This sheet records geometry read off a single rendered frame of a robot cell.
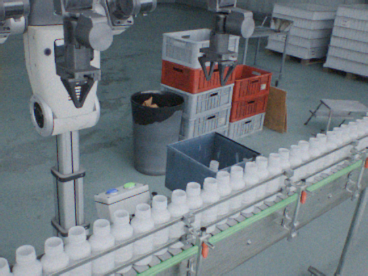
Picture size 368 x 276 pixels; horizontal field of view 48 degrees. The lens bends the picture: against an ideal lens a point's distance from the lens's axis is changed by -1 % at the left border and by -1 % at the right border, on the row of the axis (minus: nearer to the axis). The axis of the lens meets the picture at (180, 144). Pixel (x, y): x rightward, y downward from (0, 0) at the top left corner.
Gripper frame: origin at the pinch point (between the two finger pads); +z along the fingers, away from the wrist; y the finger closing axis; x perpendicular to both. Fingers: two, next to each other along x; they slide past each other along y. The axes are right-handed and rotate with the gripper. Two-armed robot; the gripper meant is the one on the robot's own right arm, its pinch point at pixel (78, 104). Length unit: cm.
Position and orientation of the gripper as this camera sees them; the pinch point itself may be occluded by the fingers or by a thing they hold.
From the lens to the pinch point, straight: 100.2
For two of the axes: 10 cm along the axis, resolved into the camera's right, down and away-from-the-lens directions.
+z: -0.7, 9.1, 4.1
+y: 6.5, 3.5, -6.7
